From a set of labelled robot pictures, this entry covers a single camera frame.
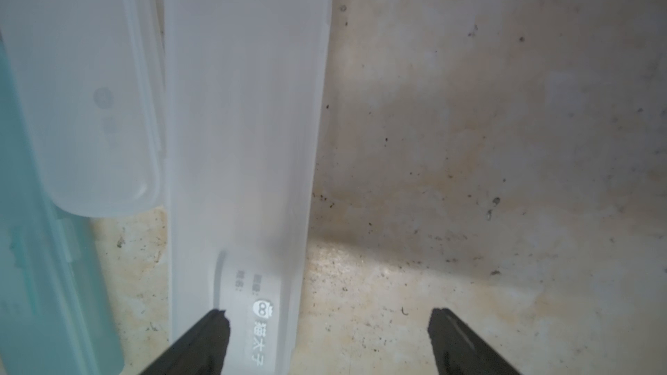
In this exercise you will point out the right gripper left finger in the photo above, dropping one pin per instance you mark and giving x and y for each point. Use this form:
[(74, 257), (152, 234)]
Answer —
[(200, 351)]

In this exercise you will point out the teal pencil case labelled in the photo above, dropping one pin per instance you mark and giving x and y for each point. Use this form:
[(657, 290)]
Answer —
[(55, 312)]

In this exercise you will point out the translucent pencil case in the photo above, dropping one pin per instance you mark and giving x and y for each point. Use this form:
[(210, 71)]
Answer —
[(89, 78), (244, 89)]

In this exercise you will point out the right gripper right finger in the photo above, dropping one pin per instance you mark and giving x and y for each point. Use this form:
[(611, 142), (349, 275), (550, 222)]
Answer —
[(458, 350)]

